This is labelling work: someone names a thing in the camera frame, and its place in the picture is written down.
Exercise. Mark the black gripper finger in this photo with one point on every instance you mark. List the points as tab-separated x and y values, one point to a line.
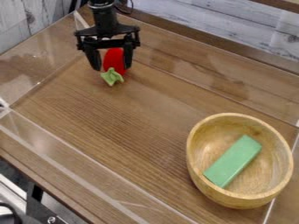
128	54
93	57

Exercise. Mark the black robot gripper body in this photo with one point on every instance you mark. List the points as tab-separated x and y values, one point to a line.
123	35

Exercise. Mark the red plush strawberry green leaves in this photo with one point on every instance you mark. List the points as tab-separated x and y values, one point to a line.
113	66

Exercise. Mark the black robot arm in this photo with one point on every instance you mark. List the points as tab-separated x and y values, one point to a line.
104	15

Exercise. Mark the clear acrylic tray barrier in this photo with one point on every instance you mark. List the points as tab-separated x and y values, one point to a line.
111	149

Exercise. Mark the light wooden bowl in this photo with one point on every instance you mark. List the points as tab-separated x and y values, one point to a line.
267	174

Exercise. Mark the green rectangular block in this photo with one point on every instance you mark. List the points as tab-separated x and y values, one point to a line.
232	161

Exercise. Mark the black table leg bracket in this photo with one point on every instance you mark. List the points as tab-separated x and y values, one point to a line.
36	209

